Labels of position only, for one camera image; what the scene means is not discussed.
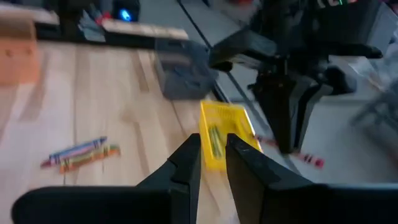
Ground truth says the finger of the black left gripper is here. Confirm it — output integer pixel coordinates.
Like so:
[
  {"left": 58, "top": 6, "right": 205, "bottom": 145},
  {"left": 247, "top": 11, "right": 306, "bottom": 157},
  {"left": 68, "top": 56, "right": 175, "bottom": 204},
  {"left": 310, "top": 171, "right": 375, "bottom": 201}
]
[
  {"left": 295, "top": 83, "right": 335, "bottom": 149},
  {"left": 253, "top": 74, "right": 301, "bottom": 155}
]

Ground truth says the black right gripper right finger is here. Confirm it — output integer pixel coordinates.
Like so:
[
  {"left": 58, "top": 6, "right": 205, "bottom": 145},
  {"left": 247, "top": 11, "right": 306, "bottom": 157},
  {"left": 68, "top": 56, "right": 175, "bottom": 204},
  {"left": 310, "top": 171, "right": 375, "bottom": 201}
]
[{"left": 226, "top": 134, "right": 398, "bottom": 224}]

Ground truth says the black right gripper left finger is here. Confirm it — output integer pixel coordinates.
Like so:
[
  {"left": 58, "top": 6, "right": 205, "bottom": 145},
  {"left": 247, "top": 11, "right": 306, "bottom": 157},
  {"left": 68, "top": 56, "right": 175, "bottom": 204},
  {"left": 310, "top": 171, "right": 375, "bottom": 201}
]
[{"left": 11, "top": 133, "right": 201, "bottom": 224}]

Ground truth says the red crayon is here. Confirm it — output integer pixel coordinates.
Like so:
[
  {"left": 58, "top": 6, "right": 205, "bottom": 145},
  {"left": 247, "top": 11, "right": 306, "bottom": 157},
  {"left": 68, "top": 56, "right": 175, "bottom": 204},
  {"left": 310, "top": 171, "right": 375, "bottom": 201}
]
[{"left": 254, "top": 134, "right": 326, "bottom": 169}]

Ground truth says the orange crayon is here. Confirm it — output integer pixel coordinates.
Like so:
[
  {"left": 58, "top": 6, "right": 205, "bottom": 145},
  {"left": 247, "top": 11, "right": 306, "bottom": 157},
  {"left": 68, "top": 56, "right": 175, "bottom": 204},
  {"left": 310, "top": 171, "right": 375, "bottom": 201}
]
[{"left": 58, "top": 148, "right": 121, "bottom": 174}]

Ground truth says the yellow plastic basket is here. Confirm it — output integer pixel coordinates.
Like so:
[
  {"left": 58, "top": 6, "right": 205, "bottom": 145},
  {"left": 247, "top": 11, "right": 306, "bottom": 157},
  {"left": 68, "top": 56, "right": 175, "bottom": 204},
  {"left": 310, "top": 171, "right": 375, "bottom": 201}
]
[{"left": 198, "top": 100, "right": 264, "bottom": 172}]

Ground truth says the blue crayon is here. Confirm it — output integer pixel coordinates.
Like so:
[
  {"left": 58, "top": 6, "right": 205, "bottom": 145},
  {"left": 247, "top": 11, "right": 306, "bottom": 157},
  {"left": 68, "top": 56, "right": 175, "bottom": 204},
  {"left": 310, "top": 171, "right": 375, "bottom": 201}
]
[{"left": 40, "top": 136, "right": 108, "bottom": 169}]

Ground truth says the dark grey plastic bin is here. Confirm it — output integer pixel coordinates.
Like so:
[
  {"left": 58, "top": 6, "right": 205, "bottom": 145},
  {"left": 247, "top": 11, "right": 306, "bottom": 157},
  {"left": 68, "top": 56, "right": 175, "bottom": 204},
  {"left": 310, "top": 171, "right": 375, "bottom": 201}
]
[{"left": 154, "top": 39, "right": 219, "bottom": 101}]

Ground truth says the orange translucent plastic bin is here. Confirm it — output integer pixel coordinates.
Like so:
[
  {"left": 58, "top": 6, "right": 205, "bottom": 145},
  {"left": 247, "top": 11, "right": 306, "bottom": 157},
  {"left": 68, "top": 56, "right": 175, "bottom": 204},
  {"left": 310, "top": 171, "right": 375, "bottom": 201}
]
[{"left": 0, "top": 20, "right": 40, "bottom": 86}]

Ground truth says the dark device with blue light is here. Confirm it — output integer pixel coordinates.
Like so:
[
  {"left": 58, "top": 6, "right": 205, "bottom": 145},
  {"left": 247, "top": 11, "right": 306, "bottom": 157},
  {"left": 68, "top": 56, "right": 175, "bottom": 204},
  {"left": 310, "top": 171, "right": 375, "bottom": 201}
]
[{"left": 111, "top": 0, "right": 141, "bottom": 23}]

